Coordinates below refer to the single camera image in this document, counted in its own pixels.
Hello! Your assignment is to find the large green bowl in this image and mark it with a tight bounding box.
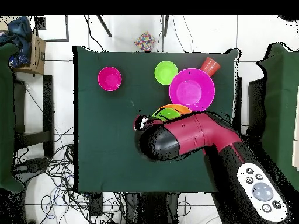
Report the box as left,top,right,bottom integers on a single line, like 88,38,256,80
152,108,182,123

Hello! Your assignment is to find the large orange bowl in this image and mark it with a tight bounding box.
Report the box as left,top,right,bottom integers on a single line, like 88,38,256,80
155,103,193,116

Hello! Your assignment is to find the large pink bowl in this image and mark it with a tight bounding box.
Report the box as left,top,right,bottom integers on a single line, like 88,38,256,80
168,68,216,113

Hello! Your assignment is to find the small green bowl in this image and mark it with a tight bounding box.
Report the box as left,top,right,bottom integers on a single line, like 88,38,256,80
154,60,179,86

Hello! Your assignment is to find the red-orange cup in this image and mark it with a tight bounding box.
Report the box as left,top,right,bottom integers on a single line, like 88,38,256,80
200,57,221,77

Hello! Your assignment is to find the small pink bowl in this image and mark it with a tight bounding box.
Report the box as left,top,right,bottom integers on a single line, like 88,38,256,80
97,66,123,92

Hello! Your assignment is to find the dark green table cloth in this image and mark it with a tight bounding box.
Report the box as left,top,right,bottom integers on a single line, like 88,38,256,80
72,45,241,194

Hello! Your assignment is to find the colourful patterned box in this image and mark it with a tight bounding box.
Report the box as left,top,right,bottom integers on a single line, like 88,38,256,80
134,31,156,52

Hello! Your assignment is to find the black power strip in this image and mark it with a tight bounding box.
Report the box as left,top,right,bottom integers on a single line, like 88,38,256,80
89,193,103,216

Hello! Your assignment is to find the green cloth covered side table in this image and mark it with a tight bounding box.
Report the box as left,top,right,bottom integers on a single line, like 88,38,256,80
0,43,25,194
255,42,299,187

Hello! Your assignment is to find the brown cardboard box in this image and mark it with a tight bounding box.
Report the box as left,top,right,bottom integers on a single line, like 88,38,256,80
12,30,47,75

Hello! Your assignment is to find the blue cloth bundle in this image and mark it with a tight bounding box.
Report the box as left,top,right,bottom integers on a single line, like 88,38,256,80
0,16,33,67

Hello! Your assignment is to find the tangle of black cables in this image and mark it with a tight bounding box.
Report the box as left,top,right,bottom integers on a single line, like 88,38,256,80
13,127,127,224

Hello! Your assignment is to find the thin black cable loop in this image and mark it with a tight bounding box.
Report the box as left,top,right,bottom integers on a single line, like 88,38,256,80
177,201,192,217

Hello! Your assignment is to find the black metal frame stand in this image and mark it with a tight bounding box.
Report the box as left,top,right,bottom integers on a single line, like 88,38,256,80
233,76,267,138
13,75,55,159

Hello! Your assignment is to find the thin black square frame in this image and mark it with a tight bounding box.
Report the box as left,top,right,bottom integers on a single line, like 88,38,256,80
34,15,69,43

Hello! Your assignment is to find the black pedestal leg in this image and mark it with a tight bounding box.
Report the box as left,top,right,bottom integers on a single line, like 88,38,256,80
11,157,51,185

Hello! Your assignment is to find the blue cable loop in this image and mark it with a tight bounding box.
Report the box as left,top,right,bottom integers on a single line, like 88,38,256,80
41,195,57,221

